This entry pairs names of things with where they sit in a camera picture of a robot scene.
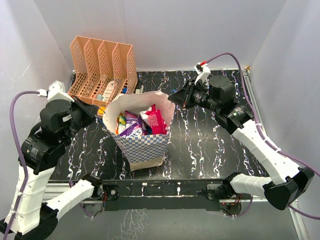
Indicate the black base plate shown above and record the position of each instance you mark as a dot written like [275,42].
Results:
[172,194]

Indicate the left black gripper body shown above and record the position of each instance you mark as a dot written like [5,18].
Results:
[80,118]

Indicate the pink chips bag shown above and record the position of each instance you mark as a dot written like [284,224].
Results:
[157,123]

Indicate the orange plastic file organizer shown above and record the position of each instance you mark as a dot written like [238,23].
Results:
[97,62]

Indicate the grey stapler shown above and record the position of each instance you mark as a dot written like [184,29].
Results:
[139,87]

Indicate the purple Fox's candy bag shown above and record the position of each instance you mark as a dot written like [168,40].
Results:
[135,126]

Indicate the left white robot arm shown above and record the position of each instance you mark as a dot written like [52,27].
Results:
[30,217]

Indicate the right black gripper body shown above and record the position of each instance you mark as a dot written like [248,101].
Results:
[201,98]

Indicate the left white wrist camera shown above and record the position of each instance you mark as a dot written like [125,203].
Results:
[56,91]

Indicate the blue checkered paper bag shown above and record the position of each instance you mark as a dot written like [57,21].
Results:
[145,151]

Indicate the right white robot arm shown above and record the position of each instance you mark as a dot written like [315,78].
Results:
[286,180]

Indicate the small pink snack packet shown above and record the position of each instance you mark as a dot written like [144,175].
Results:
[145,114]

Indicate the white bottle in organizer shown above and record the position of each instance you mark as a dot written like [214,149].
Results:
[108,90]

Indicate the aluminium frame rail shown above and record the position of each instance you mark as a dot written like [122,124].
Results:
[279,196]

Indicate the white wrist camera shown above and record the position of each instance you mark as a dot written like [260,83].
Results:
[203,72]
[56,91]

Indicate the rainbow candy bag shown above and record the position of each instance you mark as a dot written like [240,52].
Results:
[120,124]

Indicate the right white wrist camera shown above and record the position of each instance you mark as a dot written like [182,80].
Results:
[203,72]

